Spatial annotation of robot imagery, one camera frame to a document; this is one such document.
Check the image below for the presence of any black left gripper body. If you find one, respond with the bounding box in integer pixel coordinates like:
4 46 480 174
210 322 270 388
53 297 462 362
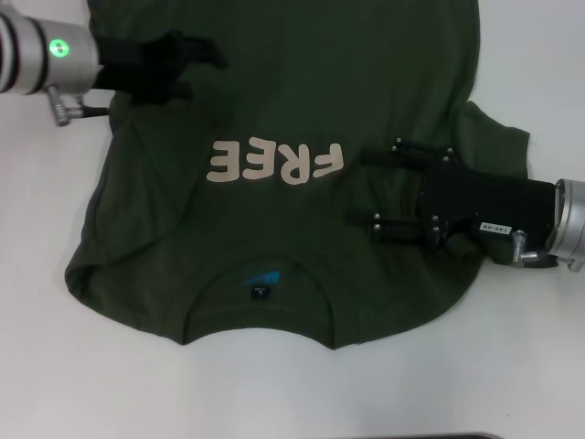
93 30 184 105

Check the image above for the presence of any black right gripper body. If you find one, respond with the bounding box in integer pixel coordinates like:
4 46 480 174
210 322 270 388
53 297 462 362
420 148 559 265

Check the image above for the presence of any dark green FREE T-shirt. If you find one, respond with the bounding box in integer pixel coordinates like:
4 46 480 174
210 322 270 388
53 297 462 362
63 0 534 351

